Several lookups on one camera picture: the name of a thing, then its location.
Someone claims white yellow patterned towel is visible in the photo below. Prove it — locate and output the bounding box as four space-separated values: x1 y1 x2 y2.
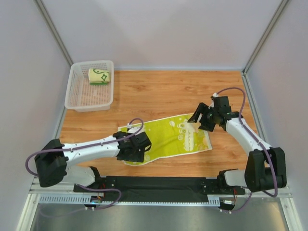
125 114 212 166

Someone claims green patterned towel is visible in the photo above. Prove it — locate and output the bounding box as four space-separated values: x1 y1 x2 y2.
88 68 111 85

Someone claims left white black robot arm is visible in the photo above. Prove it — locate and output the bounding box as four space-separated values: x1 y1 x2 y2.
35 131 152 188

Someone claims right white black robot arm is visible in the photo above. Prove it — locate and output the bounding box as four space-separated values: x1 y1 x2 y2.
188 96 287 193

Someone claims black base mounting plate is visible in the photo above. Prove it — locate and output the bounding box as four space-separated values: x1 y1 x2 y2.
89 176 245 202

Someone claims white perforated plastic basket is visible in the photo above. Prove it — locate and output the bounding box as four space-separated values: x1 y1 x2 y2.
64 60 114 112

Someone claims white cable duct strip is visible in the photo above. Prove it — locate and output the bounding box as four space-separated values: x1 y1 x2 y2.
39 194 220 207

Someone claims aluminium frame rail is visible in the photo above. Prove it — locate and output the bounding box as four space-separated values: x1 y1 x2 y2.
29 177 293 198

